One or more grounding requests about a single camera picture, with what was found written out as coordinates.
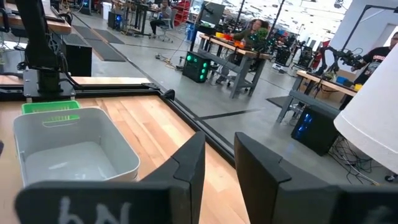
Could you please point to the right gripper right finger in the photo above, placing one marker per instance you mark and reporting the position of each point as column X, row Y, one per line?
column 295, row 202

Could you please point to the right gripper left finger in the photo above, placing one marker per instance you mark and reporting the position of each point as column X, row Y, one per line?
column 124, row 202

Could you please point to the green slotted plastic basket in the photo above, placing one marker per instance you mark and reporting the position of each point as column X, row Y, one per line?
column 46, row 106

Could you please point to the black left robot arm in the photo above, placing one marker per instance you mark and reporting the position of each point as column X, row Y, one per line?
column 37, row 46

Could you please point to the black robot arm on workbench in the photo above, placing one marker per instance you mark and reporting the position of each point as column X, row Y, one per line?
column 342, row 57

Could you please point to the red shelf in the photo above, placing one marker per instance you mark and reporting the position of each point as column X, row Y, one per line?
column 183, row 12

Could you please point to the computer tower blue lights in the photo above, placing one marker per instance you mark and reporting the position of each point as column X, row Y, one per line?
column 314, row 130

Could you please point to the table lamp white shade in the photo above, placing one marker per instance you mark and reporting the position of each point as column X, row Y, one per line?
column 373, row 124

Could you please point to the wooden workbench grey legs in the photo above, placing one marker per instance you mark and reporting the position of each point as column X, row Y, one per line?
column 242, row 62
column 311, row 93

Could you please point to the black cabinet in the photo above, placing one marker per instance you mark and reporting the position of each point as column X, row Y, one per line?
column 79, row 60

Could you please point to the computer tower green lights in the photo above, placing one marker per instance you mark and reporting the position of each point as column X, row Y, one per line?
column 194, row 67

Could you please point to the black floor mat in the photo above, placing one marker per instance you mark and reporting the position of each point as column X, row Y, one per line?
column 86, row 32
column 109, row 36
column 105, row 50
column 74, row 40

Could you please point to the person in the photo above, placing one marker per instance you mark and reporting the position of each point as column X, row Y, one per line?
column 163, row 15
column 373, row 62
column 253, row 29

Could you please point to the black computer tower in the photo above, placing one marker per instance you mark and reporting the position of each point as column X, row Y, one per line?
column 115, row 21

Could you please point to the grey office chair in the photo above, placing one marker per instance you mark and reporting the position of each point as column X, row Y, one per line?
column 170, row 26

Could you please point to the wooden table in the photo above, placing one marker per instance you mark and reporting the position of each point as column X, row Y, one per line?
column 56, row 26

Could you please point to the black monitor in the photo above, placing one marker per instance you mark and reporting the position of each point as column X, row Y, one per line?
column 214, row 12

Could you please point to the black aluminium table frame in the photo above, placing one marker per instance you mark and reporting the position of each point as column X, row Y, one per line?
column 202, row 130

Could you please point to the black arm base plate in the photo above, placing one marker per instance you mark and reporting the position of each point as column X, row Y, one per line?
column 31, row 87

